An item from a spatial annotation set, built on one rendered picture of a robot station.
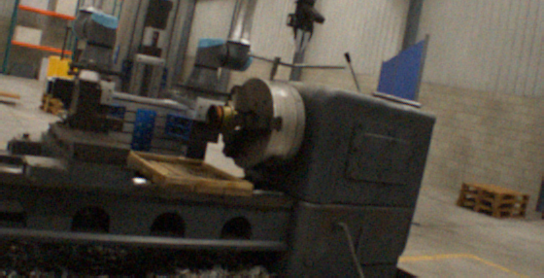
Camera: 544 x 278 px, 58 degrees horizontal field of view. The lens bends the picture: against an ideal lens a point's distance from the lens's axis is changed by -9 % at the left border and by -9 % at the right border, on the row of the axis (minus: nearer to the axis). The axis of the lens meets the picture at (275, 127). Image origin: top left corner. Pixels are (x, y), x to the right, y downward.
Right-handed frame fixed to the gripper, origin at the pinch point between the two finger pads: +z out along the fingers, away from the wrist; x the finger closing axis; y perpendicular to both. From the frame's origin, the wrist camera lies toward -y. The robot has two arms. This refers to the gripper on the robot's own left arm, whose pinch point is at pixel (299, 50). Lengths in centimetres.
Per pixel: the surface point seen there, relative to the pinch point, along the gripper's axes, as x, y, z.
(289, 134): 17.3, -27.3, 30.4
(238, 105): 27.7, -9.7, 24.8
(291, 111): 17.3, -25.7, 23.0
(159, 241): 56, -27, 68
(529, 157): -974, 386, 31
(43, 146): 89, -1, 48
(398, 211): -36, -35, 52
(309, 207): 8, -33, 53
